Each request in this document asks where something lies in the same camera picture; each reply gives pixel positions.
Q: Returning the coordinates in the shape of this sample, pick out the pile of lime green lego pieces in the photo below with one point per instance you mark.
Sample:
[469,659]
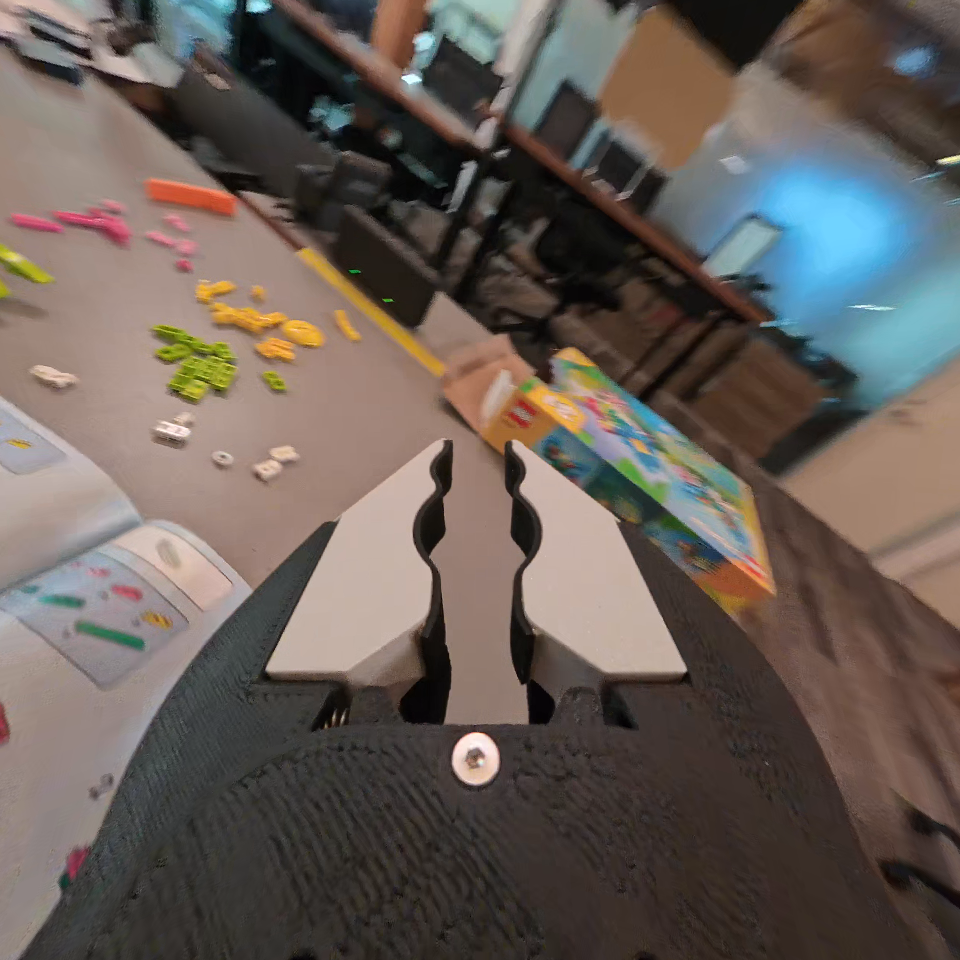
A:
[199,367]

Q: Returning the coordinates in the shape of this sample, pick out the open instruction booklet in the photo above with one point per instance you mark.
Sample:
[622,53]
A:
[67,675]

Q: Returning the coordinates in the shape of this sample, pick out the pile of yellow lego pieces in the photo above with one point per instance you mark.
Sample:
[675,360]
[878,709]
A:
[255,319]

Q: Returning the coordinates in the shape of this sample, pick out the large lime green leaf pieces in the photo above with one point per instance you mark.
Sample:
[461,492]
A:
[22,266]

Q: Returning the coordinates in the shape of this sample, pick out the tiny white lego piece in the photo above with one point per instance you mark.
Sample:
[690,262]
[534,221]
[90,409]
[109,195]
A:
[285,454]

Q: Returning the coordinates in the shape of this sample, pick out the small white lego piece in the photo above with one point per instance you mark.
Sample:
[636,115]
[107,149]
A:
[52,376]
[267,469]
[172,431]

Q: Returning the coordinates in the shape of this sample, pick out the orange brick separator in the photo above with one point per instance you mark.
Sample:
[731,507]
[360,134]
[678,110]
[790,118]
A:
[191,196]

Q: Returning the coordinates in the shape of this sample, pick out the brown board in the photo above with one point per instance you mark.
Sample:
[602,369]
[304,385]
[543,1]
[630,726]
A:
[664,82]

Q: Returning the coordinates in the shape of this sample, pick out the black office chair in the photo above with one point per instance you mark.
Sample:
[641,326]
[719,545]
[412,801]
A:
[247,127]

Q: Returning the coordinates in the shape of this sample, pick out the pile of pink lego pieces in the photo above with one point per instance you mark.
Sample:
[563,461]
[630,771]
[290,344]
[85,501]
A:
[105,225]

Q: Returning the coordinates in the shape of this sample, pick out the brown cardboard box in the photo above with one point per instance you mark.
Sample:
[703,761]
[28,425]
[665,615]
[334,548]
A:
[469,382]

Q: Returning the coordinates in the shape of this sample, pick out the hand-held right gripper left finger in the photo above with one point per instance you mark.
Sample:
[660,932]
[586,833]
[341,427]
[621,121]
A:
[367,600]

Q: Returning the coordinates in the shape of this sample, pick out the yellow tape strip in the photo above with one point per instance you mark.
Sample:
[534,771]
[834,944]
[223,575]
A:
[375,315]

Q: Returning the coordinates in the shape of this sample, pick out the computer monitor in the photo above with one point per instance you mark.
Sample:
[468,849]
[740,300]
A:
[742,247]

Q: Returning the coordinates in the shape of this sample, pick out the colourful lego set box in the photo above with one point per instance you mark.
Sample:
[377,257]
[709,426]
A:
[652,480]

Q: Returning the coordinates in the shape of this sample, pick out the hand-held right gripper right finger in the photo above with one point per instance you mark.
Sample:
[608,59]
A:
[592,600]

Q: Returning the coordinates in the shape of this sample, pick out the long wooden desk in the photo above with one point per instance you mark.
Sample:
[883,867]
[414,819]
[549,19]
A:
[600,191]

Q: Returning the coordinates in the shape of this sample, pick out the black device with green light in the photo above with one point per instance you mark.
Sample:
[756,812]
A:
[382,262]

